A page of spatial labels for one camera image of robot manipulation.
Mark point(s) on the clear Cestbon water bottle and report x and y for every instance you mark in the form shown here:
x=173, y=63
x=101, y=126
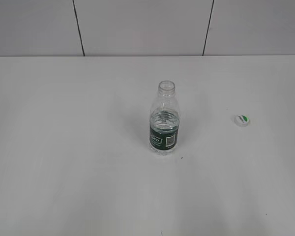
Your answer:
x=164, y=119

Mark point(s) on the white green bottle cap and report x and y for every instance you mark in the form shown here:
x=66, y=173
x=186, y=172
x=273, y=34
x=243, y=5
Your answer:
x=241, y=120

